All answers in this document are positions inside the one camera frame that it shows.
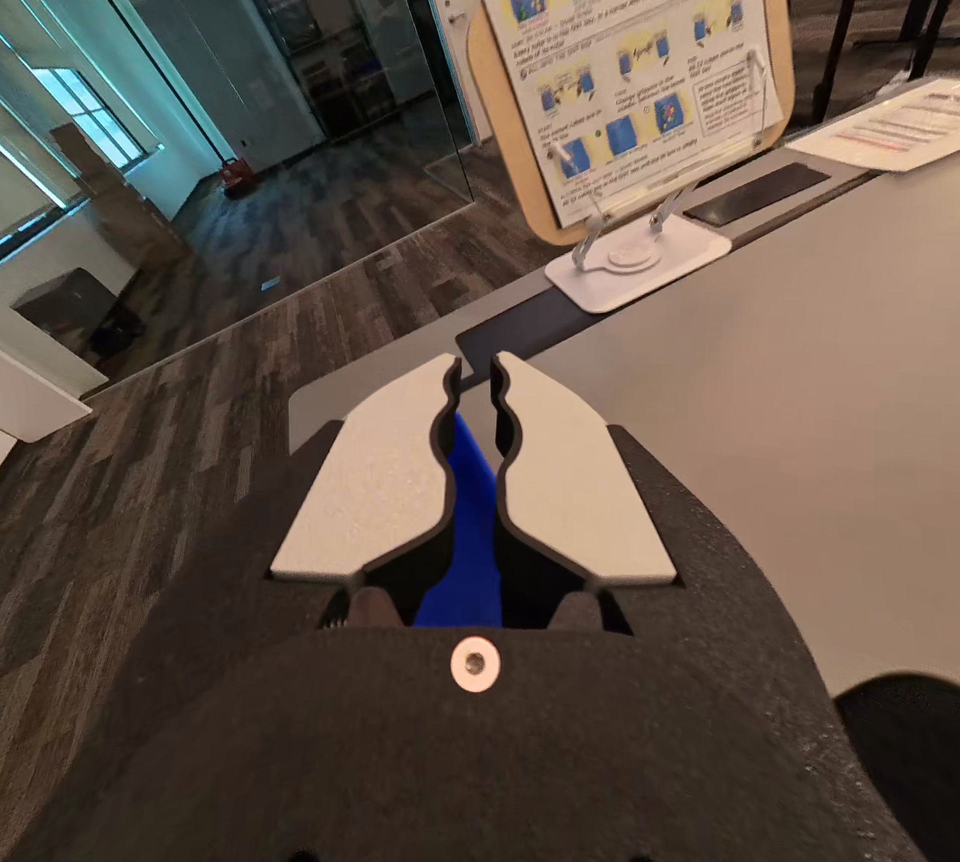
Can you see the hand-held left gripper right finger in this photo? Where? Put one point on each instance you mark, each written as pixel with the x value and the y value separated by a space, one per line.
pixel 581 495

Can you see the dark storage shelf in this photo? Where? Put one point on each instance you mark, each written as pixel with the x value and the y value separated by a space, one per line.
pixel 337 52

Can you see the white sheet holder bar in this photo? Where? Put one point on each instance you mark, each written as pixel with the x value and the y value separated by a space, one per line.
pixel 660 187

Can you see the tall window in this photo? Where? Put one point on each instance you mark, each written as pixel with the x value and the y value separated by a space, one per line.
pixel 30 187
pixel 90 116

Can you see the cardboard box stack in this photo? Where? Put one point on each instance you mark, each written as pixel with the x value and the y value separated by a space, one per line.
pixel 127 210

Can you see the blue plastic bin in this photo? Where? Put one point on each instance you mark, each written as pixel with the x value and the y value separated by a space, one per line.
pixel 469 540

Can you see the red floor machine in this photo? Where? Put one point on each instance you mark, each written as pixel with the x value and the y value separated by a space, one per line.
pixel 238 174

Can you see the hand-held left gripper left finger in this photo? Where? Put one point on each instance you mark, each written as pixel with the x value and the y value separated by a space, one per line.
pixel 367 495

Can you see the laminated printed paper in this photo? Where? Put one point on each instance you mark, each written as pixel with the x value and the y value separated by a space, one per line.
pixel 885 131

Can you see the wooden display board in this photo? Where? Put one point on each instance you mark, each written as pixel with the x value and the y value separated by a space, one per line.
pixel 510 150

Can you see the dark equipment case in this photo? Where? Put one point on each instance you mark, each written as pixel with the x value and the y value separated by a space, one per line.
pixel 75 311

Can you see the white board stand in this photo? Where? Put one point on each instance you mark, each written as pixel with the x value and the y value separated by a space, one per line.
pixel 637 270

